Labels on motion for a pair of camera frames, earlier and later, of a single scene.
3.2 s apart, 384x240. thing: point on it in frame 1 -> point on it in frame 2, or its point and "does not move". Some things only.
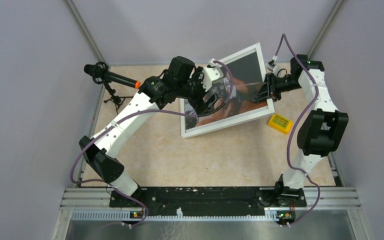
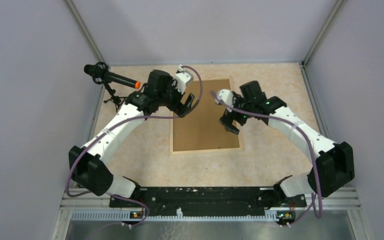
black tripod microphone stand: [118, 100] does not move
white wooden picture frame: [248, 69] -> [200, 131]
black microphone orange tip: [99, 72] does not move
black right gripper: [268, 89] -> [227, 120]
